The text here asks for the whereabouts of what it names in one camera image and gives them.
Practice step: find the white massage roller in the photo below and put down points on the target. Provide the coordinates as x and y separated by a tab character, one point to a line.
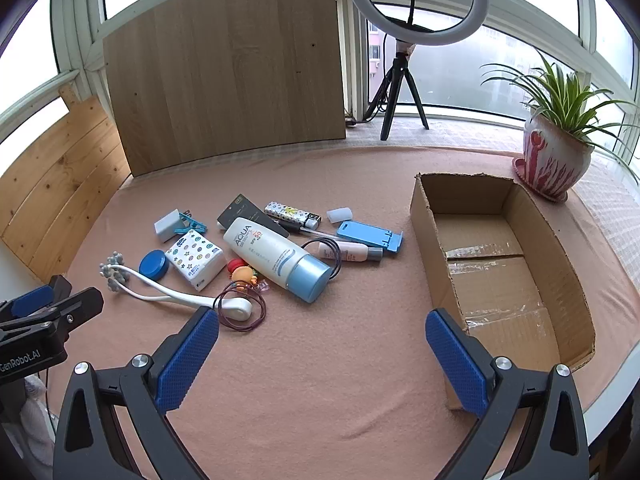
235	308

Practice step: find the white blue sunscreen tube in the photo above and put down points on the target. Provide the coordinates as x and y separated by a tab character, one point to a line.
265	255

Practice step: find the patterned tissue packet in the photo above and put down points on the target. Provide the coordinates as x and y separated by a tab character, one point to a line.
192	257

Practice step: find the white plastic cap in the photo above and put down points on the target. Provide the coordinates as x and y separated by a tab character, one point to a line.
339	213

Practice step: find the green spider plant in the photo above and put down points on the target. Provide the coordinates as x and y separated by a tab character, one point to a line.
565	105

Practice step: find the checked tablecloth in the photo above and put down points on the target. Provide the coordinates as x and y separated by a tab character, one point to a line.
470	132

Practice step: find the cardboard box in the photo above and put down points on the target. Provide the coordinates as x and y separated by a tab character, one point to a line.
500	280

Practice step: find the blue phone stand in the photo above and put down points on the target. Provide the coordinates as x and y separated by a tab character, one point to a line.
362	234

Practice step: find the pine wood panel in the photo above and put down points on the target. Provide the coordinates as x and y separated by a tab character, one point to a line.
60	180

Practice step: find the black tripod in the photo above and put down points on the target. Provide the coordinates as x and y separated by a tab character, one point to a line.
397	75

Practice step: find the dark grey card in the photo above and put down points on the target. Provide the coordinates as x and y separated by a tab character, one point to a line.
240	208

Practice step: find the blue clip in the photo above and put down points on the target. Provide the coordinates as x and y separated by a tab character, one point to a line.
192	223

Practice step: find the large wooden board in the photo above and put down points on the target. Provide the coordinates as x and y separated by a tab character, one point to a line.
225	70

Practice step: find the white red flower pot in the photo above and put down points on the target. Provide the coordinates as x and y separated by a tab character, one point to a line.
550	160

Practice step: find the white charger adapter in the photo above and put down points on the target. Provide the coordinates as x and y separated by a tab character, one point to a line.
167	227

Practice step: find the pale cloth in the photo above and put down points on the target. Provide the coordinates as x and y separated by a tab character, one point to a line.
27	410

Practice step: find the blue round lid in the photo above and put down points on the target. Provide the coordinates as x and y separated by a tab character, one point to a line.
152	265

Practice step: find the patterned white lighter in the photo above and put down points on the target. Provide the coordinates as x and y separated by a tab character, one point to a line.
285	211

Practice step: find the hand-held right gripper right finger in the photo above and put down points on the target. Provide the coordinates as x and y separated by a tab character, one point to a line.
460	365

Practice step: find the red pot saucer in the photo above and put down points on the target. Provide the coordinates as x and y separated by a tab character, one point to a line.
525	176

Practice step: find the small pink bottle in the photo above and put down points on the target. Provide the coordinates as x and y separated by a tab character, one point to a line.
350	251

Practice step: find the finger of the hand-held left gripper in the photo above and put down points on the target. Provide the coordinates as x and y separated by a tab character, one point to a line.
30	301
75	307

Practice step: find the black clear pen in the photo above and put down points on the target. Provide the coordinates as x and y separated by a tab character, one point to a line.
295	227

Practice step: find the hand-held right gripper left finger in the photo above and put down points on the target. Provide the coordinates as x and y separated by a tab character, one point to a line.
187	355

